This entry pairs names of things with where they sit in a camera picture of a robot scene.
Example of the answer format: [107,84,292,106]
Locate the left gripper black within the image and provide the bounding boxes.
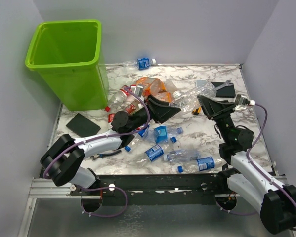
[129,95,181,133]

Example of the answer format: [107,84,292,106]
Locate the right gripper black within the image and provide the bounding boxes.
[198,94,237,142]

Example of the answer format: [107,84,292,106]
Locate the crushed orange label bottle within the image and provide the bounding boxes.
[155,92,173,103]
[135,77,166,97]

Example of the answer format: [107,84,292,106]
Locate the clear plain bottle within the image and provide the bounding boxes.
[169,82,216,114]

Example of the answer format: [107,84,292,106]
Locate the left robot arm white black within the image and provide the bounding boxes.
[40,95,181,195]

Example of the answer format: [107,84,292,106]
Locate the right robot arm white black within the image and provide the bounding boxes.
[197,95,296,235]

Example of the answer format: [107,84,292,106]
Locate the green plastic bin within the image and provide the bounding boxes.
[25,19,109,111]

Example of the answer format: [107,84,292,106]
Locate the yellow black utility knife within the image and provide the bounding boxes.
[192,107,201,115]

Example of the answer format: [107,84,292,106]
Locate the black foam block right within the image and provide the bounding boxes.
[216,83,236,99]

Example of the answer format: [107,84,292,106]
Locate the black foam block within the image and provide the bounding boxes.
[216,83,236,99]
[66,113,101,137]

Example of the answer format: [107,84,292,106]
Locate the small red label bottle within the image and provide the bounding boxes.
[124,99,143,114]

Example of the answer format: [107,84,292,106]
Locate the blue label crushed bottle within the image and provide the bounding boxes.
[153,125,184,144]

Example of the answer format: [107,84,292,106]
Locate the brown tea bottle green cap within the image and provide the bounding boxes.
[165,80,182,100]

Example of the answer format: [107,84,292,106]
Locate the grey rectangular plate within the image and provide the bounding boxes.
[195,79,207,87]

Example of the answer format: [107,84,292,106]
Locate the silver wrench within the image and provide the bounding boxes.
[216,80,233,90]

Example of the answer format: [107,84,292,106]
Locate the pepsi bottle centre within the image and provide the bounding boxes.
[124,126,156,153]

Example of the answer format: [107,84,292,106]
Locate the red label clear bottle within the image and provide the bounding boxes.
[105,85,130,112]

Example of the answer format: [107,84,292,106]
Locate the blue label water bottle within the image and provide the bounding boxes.
[136,144,170,165]

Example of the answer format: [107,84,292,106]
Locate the red white label bottle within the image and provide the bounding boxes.
[108,113,115,129]

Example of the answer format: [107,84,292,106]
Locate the clear crushed water bottle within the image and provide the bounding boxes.
[163,149,201,162]

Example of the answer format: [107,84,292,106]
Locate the blue label bottle front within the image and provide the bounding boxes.
[177,157,225,174]

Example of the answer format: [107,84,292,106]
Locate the black foam block left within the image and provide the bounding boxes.
[66,113,101,137]

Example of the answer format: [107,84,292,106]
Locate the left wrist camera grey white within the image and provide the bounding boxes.
[130,84,144,97]

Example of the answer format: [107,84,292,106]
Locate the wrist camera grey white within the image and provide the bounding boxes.
[130,84,144,97]
[234,94,255,110]

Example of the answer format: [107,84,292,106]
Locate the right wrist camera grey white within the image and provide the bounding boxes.
[234,94,255,110]

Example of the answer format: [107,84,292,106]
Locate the blue label bottle by wall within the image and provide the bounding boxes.
[123,58,156,71]

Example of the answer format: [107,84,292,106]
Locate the blue handled pliers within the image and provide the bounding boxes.
[92,150,122,161]

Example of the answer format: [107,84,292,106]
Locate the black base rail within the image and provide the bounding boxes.
[70,172,232,206]

